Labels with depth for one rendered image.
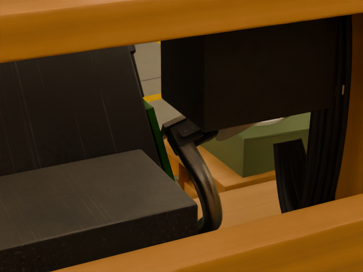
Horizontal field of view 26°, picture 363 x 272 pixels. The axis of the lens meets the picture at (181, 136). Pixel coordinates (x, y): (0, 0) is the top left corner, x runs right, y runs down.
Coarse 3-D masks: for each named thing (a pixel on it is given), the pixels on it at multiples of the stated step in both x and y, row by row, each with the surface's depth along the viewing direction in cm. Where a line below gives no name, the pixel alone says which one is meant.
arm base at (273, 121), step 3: (267, 120) 191; (270, 120) 191; (273, 120) 191; (276, 120) 192; (279, 120) 193; (282, 120) 194; (258, 123) 190; (261, 123) 190; (264, 123) 190; (267, 123) 191; (270, 123) 191; (273, 123) 192; (276, 123) 192
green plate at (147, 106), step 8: (144, 104) 116; (152, 112) 115; (152, 120) 115; (152, 128) 116; (160, 136) 117; (160, 144) 117; (160, 152) 118; (160, 160) 119; (168, 160) 119; (168, 168) 120
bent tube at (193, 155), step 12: (180, 120) 115; (168, 132) 116; (192, 144) 115; (180, 156) 115; (192, 156) 114; (192, 168) 114; (204, 168) 114; (192, 180) 115; (204, 180) 114; (204, 192) 114; (216, 192) 115; (204, 204) 115; (216, 204) 115; (204, 216) 117; (216, 216) 116; (204, 228) 120; (216, 228) 119
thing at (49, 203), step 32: (96, 160) 106; (128, 160) 106; (0, 192) 97; (32, 192) 97; (64, 192) 97; (96, 192) 97; (128, 192) 97; (160, 192) 97; (0, 224) 90; (32, 224) 90; (64, 224) 90; (96, 224) 90; (128, 224) 91; (160, 224) 93; (192, 224) 95; (0, 256) 86; (32, 256) 87; (64, 256) 89; (96, 256) 91
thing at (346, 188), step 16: (352, 16) 91; (352, 32) 91; (352, 48) 92; (352, 64) 92; (352, 80) 93; (352, 96) 93; (352, 112) 94; (352, 128) 94; (352, 144) 95; (352, 160) 96; (352, 176) 96; (336, 192) 100; (352, 192) 97
